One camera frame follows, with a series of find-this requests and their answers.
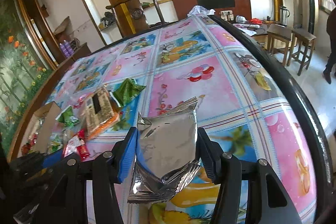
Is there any purple bottle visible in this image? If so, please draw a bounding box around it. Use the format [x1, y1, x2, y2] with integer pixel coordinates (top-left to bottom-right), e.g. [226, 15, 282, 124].
[64, 40, 74, 56]
[59, 43, 70, 58]

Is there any red snack packet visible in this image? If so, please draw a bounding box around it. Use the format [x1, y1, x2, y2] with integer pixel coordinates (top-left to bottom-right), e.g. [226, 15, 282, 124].
[63, 129, 90, 161]

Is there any green pea snack packet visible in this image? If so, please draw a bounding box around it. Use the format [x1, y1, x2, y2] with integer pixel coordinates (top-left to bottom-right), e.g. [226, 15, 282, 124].
[47, 134, 63, 155]

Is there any brown cardboard box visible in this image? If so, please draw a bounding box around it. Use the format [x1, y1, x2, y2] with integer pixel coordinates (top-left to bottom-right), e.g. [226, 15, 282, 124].
[18, 102, 61, 157]

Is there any white plastic bag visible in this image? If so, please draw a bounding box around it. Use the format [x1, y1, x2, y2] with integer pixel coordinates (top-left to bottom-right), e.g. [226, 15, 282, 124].
[187, 5, 215, 17]

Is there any orange seaweed cracker pack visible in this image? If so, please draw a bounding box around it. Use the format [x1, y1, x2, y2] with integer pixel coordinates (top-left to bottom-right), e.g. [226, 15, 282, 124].
[84, 86, 120, 140]

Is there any wooden stool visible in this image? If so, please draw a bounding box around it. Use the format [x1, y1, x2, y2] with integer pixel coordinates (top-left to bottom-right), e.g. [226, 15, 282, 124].
[266, 24, 292, 66]
[286, 28, 317, 76]

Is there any person in maroon jacket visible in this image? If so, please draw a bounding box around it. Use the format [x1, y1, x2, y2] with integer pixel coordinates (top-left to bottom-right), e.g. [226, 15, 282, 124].
[323, 8, 336, 84]

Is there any floral wall mural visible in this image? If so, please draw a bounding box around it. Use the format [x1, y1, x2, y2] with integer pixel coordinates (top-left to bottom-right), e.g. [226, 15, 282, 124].
[1, 0, 52, 155]

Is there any wooden chair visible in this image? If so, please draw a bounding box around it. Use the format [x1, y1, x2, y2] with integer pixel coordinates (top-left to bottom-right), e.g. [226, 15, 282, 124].
[105, 0, 166, 37]

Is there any steel kettle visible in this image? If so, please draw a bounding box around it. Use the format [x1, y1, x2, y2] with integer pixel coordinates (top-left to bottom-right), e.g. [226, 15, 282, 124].
[279, 6, 290, 26]

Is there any dark green snack packet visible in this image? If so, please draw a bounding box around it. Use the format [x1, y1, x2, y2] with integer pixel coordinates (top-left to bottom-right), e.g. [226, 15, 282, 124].
[109, 79, 146, 108]

